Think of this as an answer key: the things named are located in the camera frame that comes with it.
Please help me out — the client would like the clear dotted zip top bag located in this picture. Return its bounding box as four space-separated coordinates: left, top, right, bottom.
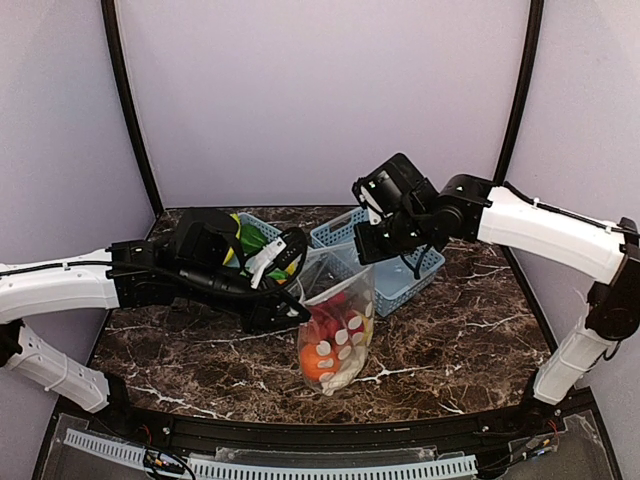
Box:
292 243 375 396

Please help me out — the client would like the orange toy fruit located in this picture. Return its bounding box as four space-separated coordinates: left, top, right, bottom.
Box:
299 344 335 382

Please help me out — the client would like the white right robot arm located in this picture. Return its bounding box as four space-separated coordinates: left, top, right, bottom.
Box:
352 153 639 405

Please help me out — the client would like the black front table rail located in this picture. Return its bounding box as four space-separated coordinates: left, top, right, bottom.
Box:
91 407 552 453

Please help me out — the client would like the white toy radish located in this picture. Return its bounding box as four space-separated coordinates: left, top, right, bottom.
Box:
321 346 367 396

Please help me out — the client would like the red toy strawberry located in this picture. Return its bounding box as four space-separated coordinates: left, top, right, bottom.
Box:
310 293 364 344

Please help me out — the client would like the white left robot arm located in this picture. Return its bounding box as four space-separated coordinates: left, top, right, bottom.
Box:
1 208 311 415

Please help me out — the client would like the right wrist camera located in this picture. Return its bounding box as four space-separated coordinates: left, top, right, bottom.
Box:
352 177 395 225

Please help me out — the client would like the green toy pepper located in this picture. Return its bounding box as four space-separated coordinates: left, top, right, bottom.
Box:
240 223 269 257

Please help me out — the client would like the white slotted cable duct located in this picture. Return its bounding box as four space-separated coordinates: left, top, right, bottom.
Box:
63 428 478 479

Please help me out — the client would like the large blue perforated basket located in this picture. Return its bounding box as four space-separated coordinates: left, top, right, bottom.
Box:
311 207 445 317

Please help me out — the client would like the small blue perforated basket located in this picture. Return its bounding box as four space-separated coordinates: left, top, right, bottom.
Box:
236 212 281 255

